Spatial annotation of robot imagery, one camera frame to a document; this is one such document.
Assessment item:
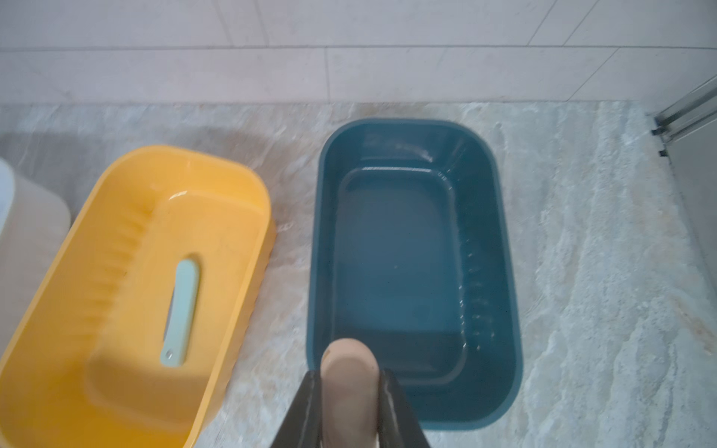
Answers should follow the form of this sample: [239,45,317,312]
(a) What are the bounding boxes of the dark teal storage box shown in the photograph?
[306,119,524,431]

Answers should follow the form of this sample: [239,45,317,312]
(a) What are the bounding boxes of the mint folding knife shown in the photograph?
[160,257,201,368]

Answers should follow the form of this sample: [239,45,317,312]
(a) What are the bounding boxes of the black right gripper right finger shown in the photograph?
[378,369,431,448]

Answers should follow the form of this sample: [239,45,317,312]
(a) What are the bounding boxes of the pink folding knife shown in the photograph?
[320,338,379,447]

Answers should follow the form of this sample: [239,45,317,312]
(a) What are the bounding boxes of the white storage box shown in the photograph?
[1,161,71,350]

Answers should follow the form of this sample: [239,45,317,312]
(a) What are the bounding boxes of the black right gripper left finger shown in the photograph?
[271,370,322,448]

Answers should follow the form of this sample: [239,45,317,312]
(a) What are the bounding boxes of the yellow storage box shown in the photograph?
[1,146,276,447]

